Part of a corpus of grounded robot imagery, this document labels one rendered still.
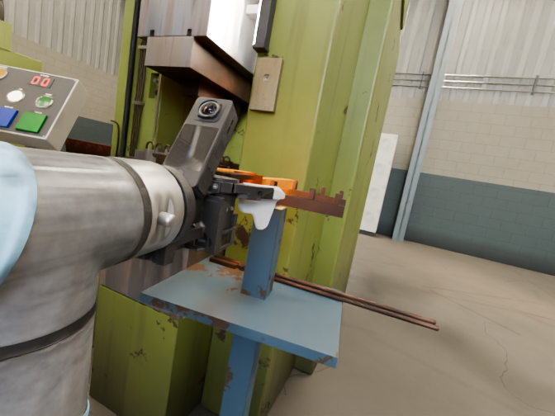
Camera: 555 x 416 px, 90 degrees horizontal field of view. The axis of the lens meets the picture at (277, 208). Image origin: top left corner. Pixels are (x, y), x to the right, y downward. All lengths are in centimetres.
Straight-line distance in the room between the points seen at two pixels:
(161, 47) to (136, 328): 97
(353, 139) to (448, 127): 555
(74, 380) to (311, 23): 101
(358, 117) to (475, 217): 565
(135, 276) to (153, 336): 21
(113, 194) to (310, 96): 83
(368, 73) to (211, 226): 121
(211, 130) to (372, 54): 121
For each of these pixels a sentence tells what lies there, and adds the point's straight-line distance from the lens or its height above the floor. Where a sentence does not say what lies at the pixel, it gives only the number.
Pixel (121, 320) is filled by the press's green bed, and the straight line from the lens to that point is 120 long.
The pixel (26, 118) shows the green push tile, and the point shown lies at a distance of 133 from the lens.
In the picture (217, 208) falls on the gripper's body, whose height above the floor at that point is 95.
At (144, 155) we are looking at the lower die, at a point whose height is 96.
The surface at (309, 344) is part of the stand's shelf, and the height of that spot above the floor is 71.
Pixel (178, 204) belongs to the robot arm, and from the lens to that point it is 22.
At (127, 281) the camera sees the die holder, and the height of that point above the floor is 53.
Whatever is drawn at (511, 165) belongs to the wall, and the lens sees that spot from 697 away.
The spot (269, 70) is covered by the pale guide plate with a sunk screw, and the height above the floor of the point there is 131.
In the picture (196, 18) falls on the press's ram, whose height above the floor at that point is 142.
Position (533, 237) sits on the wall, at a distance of 713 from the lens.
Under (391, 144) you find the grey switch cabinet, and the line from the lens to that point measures 605.
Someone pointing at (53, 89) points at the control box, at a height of 114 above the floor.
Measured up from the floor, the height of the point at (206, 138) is 102.
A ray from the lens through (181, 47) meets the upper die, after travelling 108.
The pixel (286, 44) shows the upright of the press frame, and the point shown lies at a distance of 105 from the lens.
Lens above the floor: 100
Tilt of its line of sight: 8 degrees down
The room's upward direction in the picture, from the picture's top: 10 degrees clockwise
